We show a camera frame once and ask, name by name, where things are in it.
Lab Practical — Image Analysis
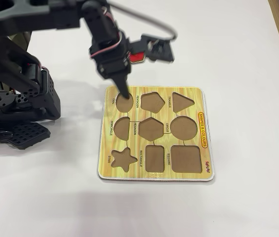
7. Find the red hexagon piece yellow pin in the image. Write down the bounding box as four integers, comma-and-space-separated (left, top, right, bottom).
129, 51, 145, 64

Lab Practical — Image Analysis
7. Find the black perforated clamp plate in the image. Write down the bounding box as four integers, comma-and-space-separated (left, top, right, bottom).
6, 122, 51, 151

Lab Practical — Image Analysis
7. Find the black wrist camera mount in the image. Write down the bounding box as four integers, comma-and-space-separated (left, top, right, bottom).
129, 34, 175, 62

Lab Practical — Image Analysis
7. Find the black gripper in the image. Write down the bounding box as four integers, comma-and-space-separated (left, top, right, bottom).
88, 31, 133, 100

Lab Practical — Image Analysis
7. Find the wooden shape puzzle board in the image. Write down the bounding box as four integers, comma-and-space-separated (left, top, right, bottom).
97, 85, 216, 183

